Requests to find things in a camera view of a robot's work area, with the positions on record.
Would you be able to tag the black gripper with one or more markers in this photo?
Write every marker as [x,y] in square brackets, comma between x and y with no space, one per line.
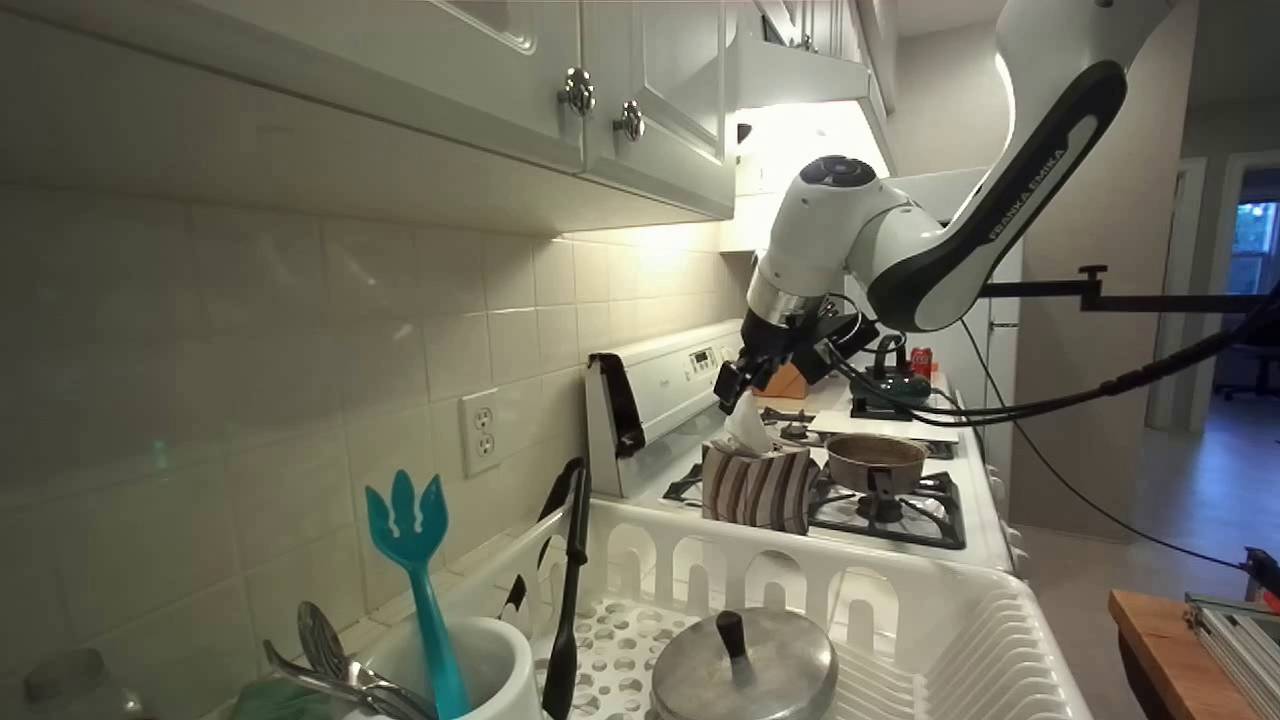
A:
[784,362]

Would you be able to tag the striped tissue box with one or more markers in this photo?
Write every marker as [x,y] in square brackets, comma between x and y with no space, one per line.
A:
[759,491]

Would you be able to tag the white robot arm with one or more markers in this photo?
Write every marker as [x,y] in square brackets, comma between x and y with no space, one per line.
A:
[850,253]

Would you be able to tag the brown pan on stove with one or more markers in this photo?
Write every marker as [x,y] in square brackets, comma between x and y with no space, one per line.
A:
[860,463]

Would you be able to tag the white gas stove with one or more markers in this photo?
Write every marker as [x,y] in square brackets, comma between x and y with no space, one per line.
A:
[652,414]

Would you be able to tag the white dish rack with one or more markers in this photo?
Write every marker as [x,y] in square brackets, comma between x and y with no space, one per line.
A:
[699,619]

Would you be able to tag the steel pot lid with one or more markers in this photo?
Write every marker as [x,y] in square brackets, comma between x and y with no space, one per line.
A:
[745,667]

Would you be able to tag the white upper cabinets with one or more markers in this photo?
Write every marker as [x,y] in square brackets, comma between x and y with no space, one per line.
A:
[476,112]

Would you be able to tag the teal plastic fork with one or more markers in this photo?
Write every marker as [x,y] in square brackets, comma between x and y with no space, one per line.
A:
[404,528]

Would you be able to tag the white utensil cup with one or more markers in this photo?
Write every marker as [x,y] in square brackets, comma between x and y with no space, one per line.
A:
[492,658]

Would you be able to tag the wooden table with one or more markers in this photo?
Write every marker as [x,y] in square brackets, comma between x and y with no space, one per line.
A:
[1170,667]

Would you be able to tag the metal spoon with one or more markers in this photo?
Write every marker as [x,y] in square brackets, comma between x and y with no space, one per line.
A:
[339,675]

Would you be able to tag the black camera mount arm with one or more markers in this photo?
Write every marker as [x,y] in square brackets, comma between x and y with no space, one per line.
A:
[1089,293]

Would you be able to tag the white wall outlet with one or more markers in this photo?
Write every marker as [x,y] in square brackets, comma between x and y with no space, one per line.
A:
[480,431]

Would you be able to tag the black handled spatula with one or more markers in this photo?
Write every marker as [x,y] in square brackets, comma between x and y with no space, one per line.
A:
[561,658]

